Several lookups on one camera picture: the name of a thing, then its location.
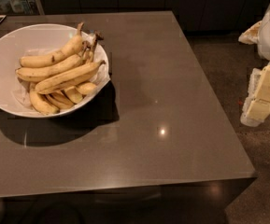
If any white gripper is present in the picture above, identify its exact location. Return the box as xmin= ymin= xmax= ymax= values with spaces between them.
xmin=238 ymin=9 xmax=270 ymax=127

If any long front yellow banana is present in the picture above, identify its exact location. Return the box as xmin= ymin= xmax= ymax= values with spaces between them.
xmin=35 ymin=60 xmax=106 ymax=94

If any short right yellow banana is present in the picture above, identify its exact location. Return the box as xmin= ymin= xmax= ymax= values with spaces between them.
xmin=76 ymin=82 xmax=96 ymax=95

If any lower right yellow banana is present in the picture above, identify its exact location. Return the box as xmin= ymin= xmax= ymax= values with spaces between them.
xmin=64 ymin=87 xmax=83 ymax=104

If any lower middle yellow banana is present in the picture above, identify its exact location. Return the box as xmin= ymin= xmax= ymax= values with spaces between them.
xmin=51 ymin=91 xmax=74 ymax=106

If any small lower yellow banana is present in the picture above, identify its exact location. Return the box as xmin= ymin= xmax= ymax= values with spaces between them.
xmin=45 ymin=94 xmax=71 ymax=110

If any lower left yellow banana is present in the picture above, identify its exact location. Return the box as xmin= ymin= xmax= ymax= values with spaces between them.
xmin=29 ymin=82 xmax=59 ymax=116

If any top yellow banana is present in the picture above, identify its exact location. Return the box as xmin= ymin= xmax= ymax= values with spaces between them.
xmin=20 ymin=22 xmax=84 ymax=68

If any white bowl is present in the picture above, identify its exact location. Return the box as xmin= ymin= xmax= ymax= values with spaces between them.
xmin=0 ymin=23 xmax=110 ymax=119

